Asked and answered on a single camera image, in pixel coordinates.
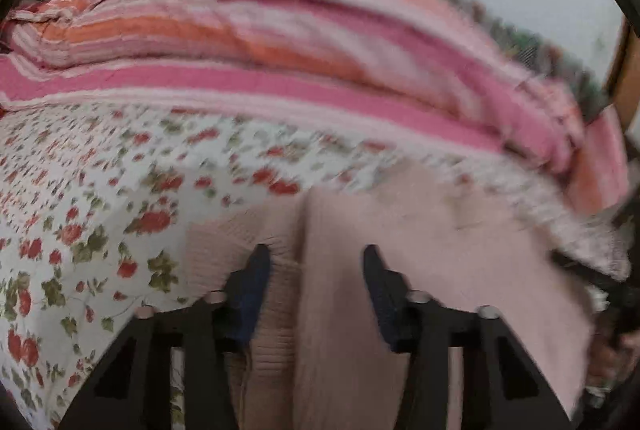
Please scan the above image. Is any pink knit sweater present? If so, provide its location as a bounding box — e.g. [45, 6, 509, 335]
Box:
[185, 159, 598, 430]

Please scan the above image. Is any person's right hand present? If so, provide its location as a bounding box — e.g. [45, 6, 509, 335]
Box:
[586, 320, 636, 403]

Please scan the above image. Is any brown wooden door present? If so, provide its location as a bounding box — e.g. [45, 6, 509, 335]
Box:
[604, 16, 640, 146]

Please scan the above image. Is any floral bed sheet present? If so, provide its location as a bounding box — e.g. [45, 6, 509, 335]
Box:
[0, 103, 632, 430]

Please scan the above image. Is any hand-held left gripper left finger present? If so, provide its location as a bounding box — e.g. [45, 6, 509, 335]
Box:
[59, 243, 273, 430]

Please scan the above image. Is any pink orange striped quilt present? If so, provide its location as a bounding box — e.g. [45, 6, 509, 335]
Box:
[0, 0, 632, 217]

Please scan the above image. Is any dark floral patterned quilt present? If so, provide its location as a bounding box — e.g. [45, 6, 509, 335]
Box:
[327, 0, 608, 123]

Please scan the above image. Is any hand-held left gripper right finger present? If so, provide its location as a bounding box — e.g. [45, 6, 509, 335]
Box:
[362, 244, 572, 430]

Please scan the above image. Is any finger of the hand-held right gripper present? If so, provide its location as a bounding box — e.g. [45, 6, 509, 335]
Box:
[549, 248, 640, 298]

